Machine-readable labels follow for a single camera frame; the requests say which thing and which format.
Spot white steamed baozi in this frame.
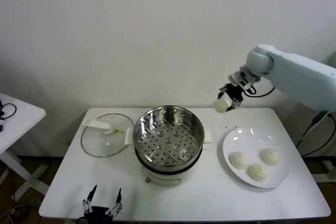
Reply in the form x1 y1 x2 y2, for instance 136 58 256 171
248 163 270 183
214 98 229 114
260 148 281 166
228 151 249 169

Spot black power adapter with cable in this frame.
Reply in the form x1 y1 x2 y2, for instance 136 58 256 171
296 111 336 158

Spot cream electric cooker base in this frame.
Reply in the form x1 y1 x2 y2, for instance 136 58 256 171
124 126 213 186

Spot stainless steel steamer basket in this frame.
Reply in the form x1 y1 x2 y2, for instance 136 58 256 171
133 105 205 167

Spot white folding side table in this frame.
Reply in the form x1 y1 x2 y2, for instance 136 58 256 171
0 92 50 204

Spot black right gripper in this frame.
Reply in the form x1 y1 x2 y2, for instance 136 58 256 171
217 71 256 112

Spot glass lid white handle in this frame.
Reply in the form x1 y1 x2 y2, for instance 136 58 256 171
80 113 135 158

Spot black cable with plugs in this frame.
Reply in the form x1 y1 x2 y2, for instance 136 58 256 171
0 97 18 133

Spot white round plate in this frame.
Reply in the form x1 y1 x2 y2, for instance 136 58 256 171
222 127 289 188

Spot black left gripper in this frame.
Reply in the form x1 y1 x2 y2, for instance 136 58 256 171
82 184 123 224

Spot white floor cable with plug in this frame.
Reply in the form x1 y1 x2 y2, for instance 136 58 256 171
5 199 41 224

